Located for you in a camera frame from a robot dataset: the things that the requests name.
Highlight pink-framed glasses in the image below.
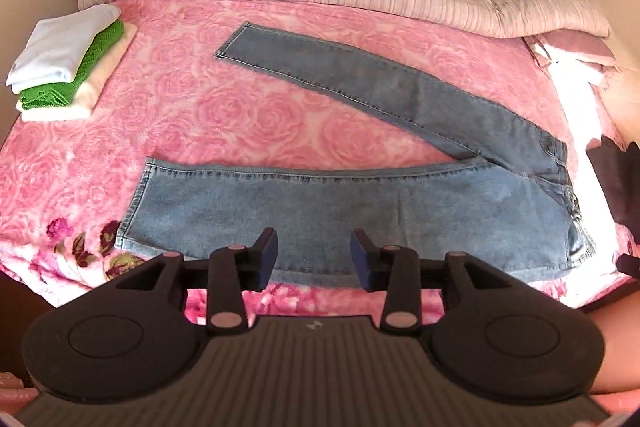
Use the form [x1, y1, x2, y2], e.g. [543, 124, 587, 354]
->
[522, 34, 559, 76]

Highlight folded green knit garment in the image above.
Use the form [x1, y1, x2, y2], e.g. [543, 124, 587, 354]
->
[19, 19, 125, 110]

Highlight folded cream garment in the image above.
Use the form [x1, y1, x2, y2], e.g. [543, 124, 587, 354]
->
[15, 24, 139, 122]

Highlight folded white garment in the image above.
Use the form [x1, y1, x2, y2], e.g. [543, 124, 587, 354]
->
[6, 4, 122, 94]

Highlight blue denim jeans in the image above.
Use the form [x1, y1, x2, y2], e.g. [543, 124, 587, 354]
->
[114, 21, 597, 289]

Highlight pink rose-pattern blanket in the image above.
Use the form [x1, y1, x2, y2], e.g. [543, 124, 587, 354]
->
[0, 0, 640, 324]

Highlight beige quilted mattress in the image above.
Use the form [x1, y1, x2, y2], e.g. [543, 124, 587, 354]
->
[599, 68, 640, 148]

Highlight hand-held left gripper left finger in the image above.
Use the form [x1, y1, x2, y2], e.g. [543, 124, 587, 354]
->
[116, 228, 278, 336]

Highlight person's leg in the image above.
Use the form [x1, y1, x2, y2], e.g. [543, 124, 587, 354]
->
[587, 294, 640, 395]

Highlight dark cloth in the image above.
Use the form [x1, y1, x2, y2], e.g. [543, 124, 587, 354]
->
[585, 136, 640, 279]

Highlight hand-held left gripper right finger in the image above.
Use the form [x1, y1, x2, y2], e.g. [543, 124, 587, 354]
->
[350, 229, 521, 334]

